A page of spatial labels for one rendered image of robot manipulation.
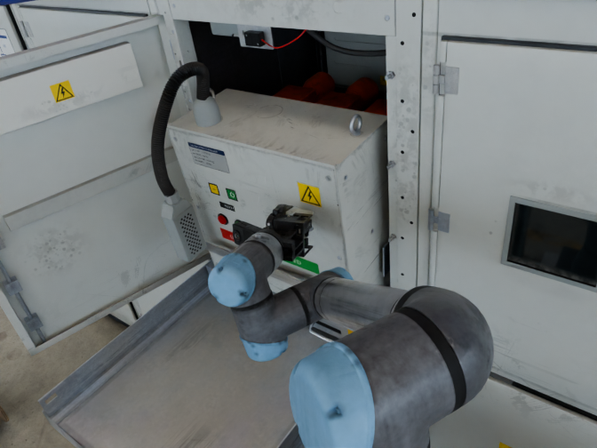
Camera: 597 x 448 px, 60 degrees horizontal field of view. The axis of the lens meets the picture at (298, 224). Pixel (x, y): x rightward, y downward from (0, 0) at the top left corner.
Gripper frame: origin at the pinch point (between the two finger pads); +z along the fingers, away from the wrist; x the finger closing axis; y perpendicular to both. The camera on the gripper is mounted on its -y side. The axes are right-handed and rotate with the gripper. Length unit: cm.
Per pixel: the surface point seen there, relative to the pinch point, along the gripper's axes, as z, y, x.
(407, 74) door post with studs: 1.3, 22.7, 29.3
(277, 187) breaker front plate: 0.8, -4.3, 5.4
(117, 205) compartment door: 8, -56, -6
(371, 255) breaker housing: 12.5, 14.3, -13.6
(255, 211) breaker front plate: 6.2, -12.8, -2.9
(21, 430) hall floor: 20, -138, -121
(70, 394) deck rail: -23, -52, -45
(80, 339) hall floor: 69, -148, -107
